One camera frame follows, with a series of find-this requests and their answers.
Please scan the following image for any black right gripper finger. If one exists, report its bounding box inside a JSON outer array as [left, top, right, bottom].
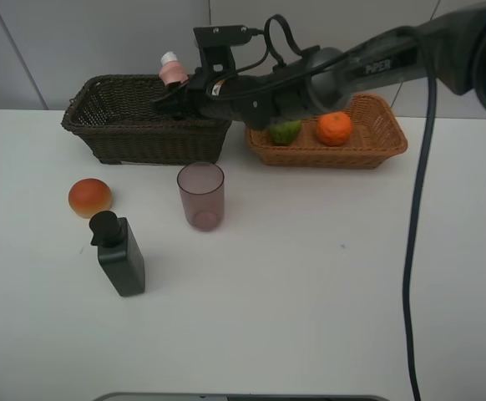
[[159, 81, 192, 104], [154, 98, 193, 120]]

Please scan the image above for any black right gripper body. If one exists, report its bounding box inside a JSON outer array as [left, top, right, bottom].
[[186, 68, 280, 129]]

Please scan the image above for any pink small bottle white cap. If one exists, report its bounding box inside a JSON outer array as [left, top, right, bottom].
[[159, 52, 189, 86]]

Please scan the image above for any green lime fruit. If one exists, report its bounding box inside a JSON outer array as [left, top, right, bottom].
[[268, 120, 302, 146]]

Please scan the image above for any purple translucent plastic cup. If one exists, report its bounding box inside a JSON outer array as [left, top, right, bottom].
[[177, 162, 225, 231]]

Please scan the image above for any orange mandarin fruit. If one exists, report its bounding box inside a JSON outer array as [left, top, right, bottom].
[[316, 112, 353, 146]]

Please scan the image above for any black pump bottle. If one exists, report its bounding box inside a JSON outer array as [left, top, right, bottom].
[[89, 211, 145, 297]]

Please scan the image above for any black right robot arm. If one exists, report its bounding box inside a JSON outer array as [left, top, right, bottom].
[[152, 3, 486, 129]]

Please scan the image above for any dark brown wicker basket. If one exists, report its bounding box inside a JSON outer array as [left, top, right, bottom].
[[62, 74, 231, 165]]

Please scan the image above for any round orange bread bun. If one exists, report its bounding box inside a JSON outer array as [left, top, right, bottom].
[[68, 178, 113, 219]]

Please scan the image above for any orange wicker basket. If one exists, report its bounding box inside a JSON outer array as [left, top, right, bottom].
[[246, 94, 408, 170]]

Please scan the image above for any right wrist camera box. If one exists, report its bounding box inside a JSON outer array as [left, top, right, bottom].
[[193, 25, 254, 77]]

